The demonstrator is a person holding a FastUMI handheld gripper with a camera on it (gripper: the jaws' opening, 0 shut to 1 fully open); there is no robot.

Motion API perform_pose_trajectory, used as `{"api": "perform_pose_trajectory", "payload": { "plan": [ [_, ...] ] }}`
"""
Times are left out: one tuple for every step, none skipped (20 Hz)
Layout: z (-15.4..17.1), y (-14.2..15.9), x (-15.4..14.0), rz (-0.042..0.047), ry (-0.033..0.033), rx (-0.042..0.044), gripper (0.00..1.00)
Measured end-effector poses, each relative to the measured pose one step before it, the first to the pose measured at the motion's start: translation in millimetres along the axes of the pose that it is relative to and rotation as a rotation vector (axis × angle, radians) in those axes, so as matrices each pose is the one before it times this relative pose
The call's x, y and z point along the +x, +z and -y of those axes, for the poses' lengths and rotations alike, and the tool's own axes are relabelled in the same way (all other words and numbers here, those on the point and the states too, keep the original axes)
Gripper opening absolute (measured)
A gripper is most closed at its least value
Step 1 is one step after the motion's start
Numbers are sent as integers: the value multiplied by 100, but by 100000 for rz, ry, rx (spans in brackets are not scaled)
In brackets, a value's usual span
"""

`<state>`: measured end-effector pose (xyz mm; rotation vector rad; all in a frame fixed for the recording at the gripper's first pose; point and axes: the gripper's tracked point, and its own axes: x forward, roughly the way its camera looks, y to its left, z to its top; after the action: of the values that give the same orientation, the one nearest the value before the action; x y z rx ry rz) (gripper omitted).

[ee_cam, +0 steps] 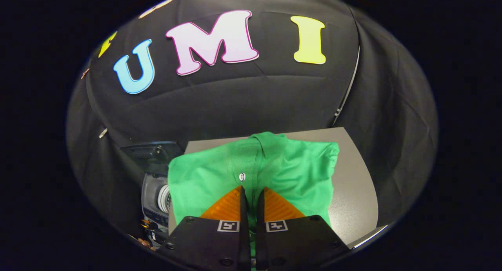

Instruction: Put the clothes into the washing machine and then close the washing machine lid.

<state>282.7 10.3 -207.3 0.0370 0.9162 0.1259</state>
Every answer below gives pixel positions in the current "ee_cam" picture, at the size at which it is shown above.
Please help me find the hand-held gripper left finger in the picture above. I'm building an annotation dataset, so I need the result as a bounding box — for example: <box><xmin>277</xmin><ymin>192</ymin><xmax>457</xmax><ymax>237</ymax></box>
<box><xmin>156</xmin><ymin>186</ymin><xmax>252</xmax><ymax>271</ymax></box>

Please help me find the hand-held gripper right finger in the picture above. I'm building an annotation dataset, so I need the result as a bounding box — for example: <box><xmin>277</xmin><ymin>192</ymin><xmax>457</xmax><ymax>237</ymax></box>
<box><xmin>255</xmin><ymin>186</ymin><xmax>351</xmax><ymax>271</ymax></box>

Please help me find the green polo shirt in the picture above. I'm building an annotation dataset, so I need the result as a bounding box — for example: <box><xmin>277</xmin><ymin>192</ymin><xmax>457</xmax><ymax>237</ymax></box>
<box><xmin>167</xmin><ymin>132</ymin><xmax>340</xmax><ymax>271</ymax></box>

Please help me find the grey washing machine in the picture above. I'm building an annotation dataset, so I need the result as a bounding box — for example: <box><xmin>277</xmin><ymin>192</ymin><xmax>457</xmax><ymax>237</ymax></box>
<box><xmin>140</xmin><ymin>171</ymin><xmax>173</xmax><ymax>244</ymax></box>

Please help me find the grey cabinet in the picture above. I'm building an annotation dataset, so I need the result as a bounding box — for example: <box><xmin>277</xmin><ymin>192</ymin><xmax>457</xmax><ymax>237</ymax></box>
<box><xmin>169</xmin><ymin>127</ymin><xmax>389</xmax><ymax>250</ymax></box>

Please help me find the black backdrop cloth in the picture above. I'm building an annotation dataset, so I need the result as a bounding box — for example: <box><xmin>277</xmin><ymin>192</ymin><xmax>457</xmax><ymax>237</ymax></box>
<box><xmin>66</xmin><ymin>0</ymin><xmax>439</xmax><ymax>240</ymax></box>

